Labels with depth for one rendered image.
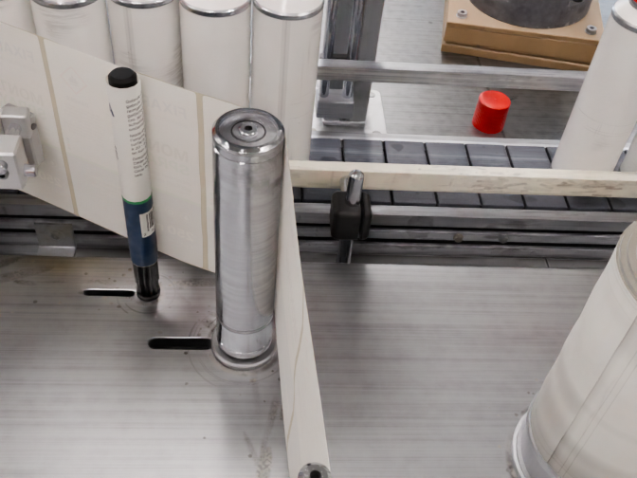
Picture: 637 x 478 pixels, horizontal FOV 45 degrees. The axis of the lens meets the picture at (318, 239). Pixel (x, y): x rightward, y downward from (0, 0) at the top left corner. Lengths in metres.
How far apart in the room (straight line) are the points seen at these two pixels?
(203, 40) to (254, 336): 0.21
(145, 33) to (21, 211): 0.18
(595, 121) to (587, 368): 0.29
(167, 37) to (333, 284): 0.22
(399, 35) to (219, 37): 0.43
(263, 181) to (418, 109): 0.46
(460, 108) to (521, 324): 0.34
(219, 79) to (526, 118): 0.40
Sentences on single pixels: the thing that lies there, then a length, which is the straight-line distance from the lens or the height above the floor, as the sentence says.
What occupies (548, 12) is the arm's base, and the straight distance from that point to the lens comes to 0.94.
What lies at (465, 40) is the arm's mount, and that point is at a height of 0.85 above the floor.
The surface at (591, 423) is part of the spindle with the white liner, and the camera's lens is 0.43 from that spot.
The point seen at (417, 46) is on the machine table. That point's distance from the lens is 0.94.
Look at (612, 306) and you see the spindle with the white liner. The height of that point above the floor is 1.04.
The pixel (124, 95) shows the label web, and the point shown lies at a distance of 0.44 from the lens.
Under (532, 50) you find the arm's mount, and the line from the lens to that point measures 0.95.
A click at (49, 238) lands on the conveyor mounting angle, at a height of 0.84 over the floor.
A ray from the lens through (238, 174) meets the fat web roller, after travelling 0.39.
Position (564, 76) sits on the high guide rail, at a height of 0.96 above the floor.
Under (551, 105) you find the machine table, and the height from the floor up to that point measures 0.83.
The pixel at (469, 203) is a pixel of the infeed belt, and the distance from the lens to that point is 0.66.
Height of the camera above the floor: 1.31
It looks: 46 degrees down
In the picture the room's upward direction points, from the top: 7 degrees clockwise
